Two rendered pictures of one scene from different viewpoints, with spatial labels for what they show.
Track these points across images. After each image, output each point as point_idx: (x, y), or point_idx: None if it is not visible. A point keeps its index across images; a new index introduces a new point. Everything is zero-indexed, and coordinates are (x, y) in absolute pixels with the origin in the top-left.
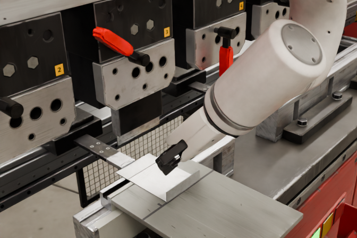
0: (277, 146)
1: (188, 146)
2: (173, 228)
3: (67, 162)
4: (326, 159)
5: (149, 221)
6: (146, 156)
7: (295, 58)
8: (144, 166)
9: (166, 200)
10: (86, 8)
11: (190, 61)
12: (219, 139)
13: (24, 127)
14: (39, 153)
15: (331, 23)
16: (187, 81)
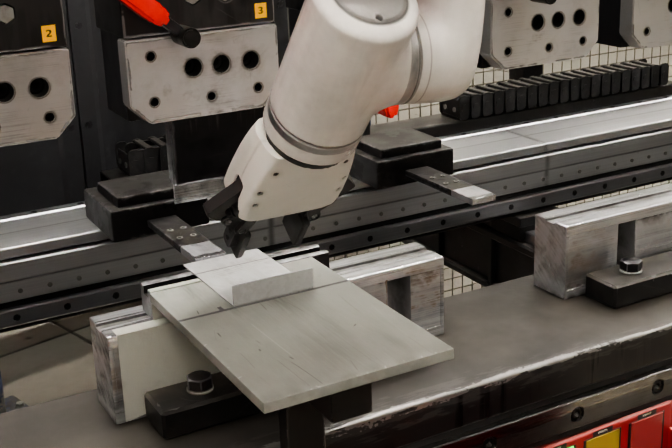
0: (562, 306)
1: (243, 186)
2: (218, 336)
3: (145, 271)
4: (661, 342)
5: (186, 323)
6: (250, 251)
7: (341, 9)
8: (235, 262)
9: (233, 303)
10: None
11: None
12: (296, 181)
13: None
14: (92, 238)
15: None
16: (406, 162)
